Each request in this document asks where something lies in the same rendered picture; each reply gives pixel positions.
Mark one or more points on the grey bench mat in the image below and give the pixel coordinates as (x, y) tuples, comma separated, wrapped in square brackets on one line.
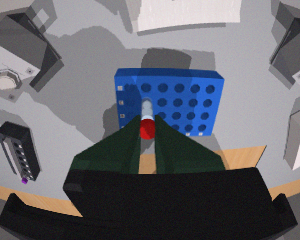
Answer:
[(73, 106)]

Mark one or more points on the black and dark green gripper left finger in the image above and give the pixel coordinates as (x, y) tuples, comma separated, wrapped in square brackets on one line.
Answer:
[(115, 152)]

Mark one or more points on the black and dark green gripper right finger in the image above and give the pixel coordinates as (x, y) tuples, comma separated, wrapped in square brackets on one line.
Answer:
[(181, 154)]

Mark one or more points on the white box with grey block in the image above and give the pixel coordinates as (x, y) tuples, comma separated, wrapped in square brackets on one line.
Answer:
[(288, 54)]

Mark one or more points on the white dry block with round wells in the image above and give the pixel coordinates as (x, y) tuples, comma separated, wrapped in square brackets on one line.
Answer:
[(151, 14)]

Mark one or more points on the blue tube rack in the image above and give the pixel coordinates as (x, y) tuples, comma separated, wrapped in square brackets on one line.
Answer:
[(185, 104)]

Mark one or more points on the dark grey block with round holes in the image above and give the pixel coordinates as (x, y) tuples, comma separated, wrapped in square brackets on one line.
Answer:
[(18, 145)]

